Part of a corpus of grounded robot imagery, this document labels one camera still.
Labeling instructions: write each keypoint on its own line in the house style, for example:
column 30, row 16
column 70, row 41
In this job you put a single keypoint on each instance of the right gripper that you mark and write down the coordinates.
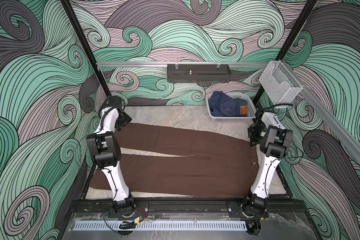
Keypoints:
column 253, row 139

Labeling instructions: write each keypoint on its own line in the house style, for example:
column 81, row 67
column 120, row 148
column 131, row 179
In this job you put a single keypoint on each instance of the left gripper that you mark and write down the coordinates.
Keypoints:
column 127, row 118

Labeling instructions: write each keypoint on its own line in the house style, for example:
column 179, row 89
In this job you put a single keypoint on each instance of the brown trousers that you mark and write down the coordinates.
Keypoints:
column 187, row 162

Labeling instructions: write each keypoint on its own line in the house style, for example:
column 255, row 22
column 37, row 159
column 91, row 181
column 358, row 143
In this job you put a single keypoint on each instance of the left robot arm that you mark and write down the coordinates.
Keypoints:
column 106, row 153

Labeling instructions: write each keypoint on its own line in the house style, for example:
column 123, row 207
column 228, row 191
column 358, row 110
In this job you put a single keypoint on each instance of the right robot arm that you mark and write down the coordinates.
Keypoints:
column 274, row 140

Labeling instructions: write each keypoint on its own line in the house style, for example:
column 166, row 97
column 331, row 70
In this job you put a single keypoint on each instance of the white plastic basket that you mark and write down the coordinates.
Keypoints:
column 234, row 95

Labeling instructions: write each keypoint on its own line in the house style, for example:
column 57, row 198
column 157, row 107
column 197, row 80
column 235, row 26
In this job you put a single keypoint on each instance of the blue jeans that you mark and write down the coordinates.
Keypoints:
column 221, row 105

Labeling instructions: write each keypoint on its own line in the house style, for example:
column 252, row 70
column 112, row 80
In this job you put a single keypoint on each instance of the black perforated metal tray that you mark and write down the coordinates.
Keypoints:
column 200, row 74

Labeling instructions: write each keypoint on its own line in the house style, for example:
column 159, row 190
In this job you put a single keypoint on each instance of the white mesh wall holder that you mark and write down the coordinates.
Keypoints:
column 280, row 83

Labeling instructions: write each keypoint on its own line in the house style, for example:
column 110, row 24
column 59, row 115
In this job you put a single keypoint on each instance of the aluminium rail back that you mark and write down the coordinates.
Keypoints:
column 140, row 64

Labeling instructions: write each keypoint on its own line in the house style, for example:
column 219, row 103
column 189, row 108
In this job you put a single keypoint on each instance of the aluminium rail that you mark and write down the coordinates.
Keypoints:
column 140, row 64
column 345, row 137

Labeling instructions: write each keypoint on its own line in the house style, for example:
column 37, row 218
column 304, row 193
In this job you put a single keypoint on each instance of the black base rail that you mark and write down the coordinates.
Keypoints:
column 235, row 208

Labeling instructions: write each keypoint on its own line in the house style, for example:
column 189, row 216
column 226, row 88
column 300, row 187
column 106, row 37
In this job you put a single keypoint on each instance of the white slotted cable duct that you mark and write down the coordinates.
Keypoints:
column 163, row 226

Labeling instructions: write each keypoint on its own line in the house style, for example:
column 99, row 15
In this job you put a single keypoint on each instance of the aluminium rail right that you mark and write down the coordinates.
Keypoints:
column 345, row 137

